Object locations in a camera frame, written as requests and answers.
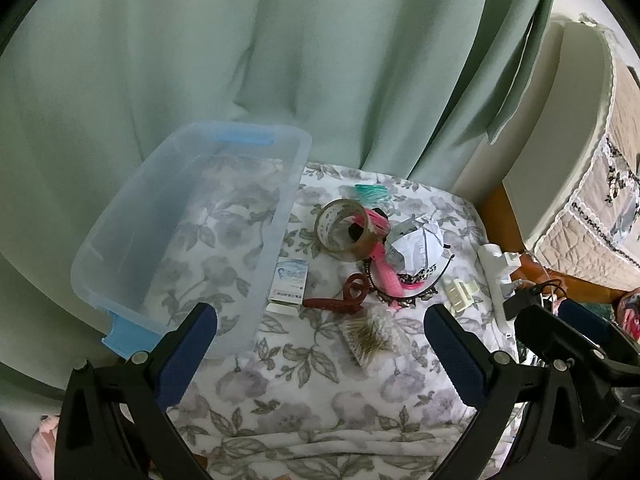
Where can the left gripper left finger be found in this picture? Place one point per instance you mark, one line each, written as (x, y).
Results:
(114, 422)

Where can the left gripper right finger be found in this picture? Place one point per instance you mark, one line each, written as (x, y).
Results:
(490, 382)

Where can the cream hair claw clip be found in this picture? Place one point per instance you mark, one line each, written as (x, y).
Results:
(460, 294)

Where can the black lace headband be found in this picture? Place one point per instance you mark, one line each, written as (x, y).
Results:
(410, 289)

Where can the white paper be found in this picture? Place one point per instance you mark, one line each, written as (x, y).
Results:
(414, 244)

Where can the dark red hair claw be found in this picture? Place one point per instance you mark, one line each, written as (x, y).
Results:
(354, 291)

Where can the pink hair roller clip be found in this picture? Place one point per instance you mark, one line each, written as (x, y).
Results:
(377, 253)

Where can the black power adapter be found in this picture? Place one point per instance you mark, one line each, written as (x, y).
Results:
(523, 298)

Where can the white power strip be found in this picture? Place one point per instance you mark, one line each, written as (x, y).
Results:
(498, 267)

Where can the floral white blanket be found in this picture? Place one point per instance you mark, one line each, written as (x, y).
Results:
(298, 403)

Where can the quilted beige cover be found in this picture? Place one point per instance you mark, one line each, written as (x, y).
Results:
(593, 233)

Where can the pink bangle stack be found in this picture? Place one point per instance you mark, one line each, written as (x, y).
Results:
(380, 223)

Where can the small blue white box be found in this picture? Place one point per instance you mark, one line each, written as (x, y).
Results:
(287, 290)

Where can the clear plastic storage bin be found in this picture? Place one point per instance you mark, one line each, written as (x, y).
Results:
(201, 220)

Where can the clear tape roll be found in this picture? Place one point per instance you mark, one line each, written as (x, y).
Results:
(345, 230)

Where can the teal bangle stack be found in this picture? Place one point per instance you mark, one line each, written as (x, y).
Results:
(372, 195)

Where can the white bed headboard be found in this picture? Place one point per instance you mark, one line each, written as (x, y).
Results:
(520, 182)

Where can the green curtain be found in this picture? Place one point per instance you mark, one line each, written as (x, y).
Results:
(90, 87)

